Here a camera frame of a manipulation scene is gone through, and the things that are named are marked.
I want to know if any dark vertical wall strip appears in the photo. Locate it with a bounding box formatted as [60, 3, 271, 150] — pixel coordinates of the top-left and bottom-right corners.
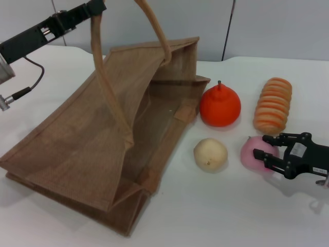
[221, 0, 236, 62]

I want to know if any orange tangerine with stem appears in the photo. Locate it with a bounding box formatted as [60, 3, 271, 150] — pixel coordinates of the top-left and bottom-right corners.
[199, 80, 242, 128]

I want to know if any brown jute handbag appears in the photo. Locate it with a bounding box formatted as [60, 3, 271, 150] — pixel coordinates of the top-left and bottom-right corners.
[0, 0, 212, 237]

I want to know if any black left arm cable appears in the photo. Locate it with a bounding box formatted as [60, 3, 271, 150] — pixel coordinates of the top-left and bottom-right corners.
[0, 56, 45, 112]

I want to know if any orange striped bread loaf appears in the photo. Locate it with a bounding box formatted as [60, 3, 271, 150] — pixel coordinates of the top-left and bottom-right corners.
[253, 77, 293, 135]

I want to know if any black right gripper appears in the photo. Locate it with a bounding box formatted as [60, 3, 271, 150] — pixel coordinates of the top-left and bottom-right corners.
[252, 132, 329, 181]

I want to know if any pink peach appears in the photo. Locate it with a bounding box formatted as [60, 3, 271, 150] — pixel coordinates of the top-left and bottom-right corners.
[240, 135, 281, 174]

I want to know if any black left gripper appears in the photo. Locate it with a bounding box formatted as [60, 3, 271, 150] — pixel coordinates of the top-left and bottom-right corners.
[0, 5, 100, 65]

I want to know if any beige round pear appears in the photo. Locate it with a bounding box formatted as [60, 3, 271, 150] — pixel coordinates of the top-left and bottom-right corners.
[193, 138, 229, 174]

